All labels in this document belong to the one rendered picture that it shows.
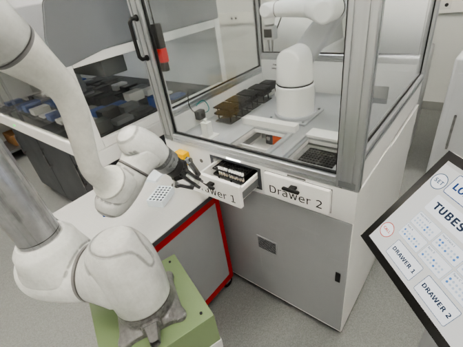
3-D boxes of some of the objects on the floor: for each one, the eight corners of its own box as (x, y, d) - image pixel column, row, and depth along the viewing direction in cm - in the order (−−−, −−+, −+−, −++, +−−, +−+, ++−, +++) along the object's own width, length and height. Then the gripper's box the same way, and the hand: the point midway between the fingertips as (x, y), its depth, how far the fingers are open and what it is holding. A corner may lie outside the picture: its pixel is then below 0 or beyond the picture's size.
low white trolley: (169, 365, 154) (121, 267, 113) (105, 305, 190) (50, 213, 149) (238, 284, 190) (219, 187, 149) (172, 246, 226) (143, 160, 185)
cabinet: (342, 341, 153) (357, 226, 110) (198, 258, 212) (171, 162, 169) (394, 228, 212) (417, 124, 169) (269, 188, 271) (263, 103, 228)
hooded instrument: (141, 262, 216) (12, -36, 120) (37, 190, 323) (-75, 2, 227) (241, 178, 290) (209, -48, 194) (129, 142, 397) (74, -15, 301)
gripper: (167, 182, 102) (204, 204, 121) (184, 149, 105) (218, 176, 123) (153, 177, 106) (191, 199, 125) (170, 145, 109) (205, 171, 128)
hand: (200, 184), depth 122 cm, fingers closed
